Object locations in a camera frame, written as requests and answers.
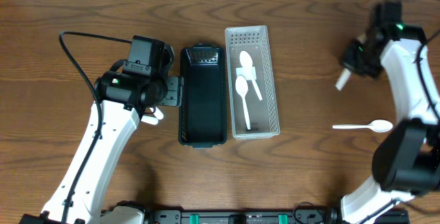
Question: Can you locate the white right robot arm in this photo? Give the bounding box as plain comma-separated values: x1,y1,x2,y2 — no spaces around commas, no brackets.
333,21,439,223

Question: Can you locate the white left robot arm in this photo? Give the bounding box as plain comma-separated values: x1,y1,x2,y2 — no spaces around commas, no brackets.
19,71,183,224

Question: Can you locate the black perforated plastic basket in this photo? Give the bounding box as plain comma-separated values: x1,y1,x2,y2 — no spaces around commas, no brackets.
178,43,227,148

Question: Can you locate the clear perforated plastic basket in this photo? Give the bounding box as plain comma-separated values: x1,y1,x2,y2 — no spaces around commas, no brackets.
225,25,281,139

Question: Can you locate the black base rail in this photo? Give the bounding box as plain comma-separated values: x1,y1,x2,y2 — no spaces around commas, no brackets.
101,200,410,224

